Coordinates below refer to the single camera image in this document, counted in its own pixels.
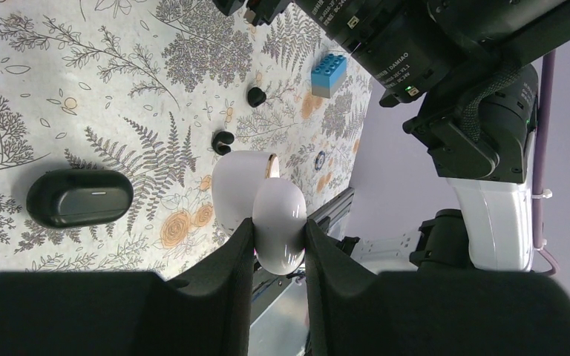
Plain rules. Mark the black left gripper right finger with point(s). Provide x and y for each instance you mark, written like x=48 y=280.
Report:
x=353 y=311

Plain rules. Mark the blue grey block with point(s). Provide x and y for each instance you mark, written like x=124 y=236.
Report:
x=328 y=75

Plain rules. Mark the black oval earbud case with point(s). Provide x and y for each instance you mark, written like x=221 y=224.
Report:
x=73 y=198

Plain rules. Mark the single black earbud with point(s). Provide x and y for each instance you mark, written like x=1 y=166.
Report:
x=255 y=97

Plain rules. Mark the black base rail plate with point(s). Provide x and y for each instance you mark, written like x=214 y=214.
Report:
x=271 y=291

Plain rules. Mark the white earbud charging case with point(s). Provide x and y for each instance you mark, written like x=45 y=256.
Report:
x=249 y=184

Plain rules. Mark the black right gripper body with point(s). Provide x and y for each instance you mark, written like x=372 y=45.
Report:
x=258 y=12

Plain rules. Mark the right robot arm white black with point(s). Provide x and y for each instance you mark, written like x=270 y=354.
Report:
x=471 y=64

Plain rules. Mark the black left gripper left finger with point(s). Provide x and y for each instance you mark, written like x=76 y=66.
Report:
x=203 y=311

